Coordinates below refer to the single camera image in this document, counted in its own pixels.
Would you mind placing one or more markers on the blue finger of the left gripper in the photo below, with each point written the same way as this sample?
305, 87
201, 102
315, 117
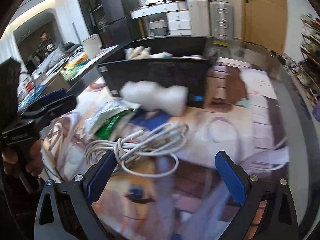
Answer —
45, 100
43, 116

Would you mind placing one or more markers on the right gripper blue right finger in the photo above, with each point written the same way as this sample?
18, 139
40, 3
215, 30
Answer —
267, 208

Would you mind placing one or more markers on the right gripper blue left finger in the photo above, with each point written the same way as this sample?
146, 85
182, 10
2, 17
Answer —
65, 209

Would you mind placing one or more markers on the white medicine sachet pack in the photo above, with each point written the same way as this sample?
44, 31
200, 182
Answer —
107, 111

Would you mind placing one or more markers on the green white medicine packet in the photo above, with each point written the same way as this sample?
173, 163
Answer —
105, 131

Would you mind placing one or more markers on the white blue plush toy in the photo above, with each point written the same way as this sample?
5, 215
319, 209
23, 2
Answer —
144, 53

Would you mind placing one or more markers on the left hand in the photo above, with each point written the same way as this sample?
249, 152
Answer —
31, 160

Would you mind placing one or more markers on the grey tv cabinet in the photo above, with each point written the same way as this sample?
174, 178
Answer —
64, 74

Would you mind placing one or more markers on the person in plaid shirt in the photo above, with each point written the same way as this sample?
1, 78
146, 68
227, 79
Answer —
46, 46

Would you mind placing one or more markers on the white electric kettle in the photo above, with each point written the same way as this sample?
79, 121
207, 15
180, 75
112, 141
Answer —
92, 45

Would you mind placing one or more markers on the black refrigerator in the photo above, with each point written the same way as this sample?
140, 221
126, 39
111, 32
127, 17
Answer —
120, 26

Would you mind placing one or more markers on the anime print table mat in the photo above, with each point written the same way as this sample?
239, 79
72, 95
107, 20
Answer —
165, 183

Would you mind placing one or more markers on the white foam block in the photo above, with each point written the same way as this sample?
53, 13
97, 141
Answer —
152, 96

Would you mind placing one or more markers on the purple paper bag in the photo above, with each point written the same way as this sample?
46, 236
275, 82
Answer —
316, 112

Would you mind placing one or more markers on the woven basket under desk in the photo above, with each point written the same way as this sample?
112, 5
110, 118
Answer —
158, 28

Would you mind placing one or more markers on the black cardboard box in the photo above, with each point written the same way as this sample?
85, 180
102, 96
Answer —
187, 67

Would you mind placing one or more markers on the shoe rack with shoes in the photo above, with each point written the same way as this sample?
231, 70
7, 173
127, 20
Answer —
307, 70

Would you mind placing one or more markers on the white drawer desk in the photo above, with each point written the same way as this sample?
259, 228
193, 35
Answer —
175, 13

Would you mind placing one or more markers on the white suitcase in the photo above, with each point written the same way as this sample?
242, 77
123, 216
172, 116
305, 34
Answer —
199, 17

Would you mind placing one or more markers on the silver aluminium suitcase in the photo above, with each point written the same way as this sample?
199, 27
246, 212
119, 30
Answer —
222, 20

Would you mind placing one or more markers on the wooden door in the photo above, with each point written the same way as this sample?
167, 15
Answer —
264, 22

